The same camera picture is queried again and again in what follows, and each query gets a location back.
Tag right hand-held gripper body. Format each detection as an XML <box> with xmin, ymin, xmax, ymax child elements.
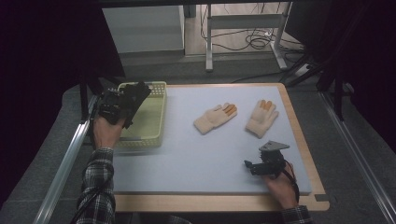
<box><xmin>256</xmin><ymin>140</ymin><xmax>290</xmax><ymax>179</ymax></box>

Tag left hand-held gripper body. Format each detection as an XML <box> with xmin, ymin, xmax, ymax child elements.
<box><xmin>98</xmin><ymin>81</ymin><xmax>152</xmax><ymax>130</ymax></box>

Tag pale yellow plastic basket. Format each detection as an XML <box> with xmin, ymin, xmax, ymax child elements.
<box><xmin>114</xmin><ymin>81</ymin><xmax>168</xmax><ymax>149</ymax></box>

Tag beige knit glove orange fingertips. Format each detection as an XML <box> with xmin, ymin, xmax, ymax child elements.
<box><xmin>192</xmin><ymin>102</ymin><xmax>238</xmax><ymax>135</ymax></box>
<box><xmin>245</xmin><ymin>99</ymin><xmax>280</xmax><ymax>139</ymax></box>

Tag person's right hand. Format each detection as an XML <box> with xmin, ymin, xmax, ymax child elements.
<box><xmin>262</xmin><ymin>164</ymin><xmax>300</xmax><ymax>210</ymax></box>

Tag person's left hand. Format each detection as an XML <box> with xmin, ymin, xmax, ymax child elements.
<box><xmin>92</xmin><ymin>115</ymin><xmax>126</xmax><ymax>150</ymax></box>

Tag black stand legs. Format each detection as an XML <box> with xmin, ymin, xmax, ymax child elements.
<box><xmin>78</xmin><ymin>74</ymin><xmax>123</xmax><ymax>123</ymax></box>

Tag grey foam mat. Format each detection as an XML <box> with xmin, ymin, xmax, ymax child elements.
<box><xmin>111</xmin><ymin>85</ymin><xmax>313</xmax><ymax>196</ymax></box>

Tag white cabinet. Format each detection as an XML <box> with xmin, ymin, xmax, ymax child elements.
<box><xmin>101</xmin><ymin>5</ymin><xmax>186</xmax><ymax>56</ymax></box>

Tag black tripod legs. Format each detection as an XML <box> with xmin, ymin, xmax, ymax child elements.
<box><xmin>285</xmin><ymin>52</ymin><xmax>348</xmax><ymax>122</ymax></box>

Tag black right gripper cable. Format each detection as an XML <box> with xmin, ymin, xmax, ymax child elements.
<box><xmin>282</xmin><ymin>160</ymin><xmax>301</xmax><ymax>203</ymax></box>

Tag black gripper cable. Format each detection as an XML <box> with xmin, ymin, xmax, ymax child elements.
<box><xmin>70</xmin><ymin>183</ymin><xmax>106</xmax><ymax>224</ymax></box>
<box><xmin>282</xmin><ymin>160</ymin><xmax>301</xmax><ymax>203</ymax></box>

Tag aluminium rail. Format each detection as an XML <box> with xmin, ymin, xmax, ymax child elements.
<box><xmin>318</xmin><ymin>91</ymin><xmax>396</xmax><ymax>224</ymax></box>
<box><xmin>32</xmin><ymin>92</ymin><xmax>101</xmax><ymax>224</ymax></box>

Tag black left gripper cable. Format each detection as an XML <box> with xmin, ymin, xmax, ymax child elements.
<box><xmin>70</xmin><ymin>183</ymin><xmax>106</xmax><ymax>224</ymax></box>

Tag tangle of black floor cables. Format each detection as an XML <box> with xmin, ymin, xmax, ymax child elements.
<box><xmin>200</xmin><ymin>2</ymin><xmax>305</xmax><ymax>54</ymax></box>

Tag white metal stand frame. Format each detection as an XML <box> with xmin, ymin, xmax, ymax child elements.
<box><xmin>205</xmin><ymin>2</ymin><xmax>290</xmax><ymax>73</ymax></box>

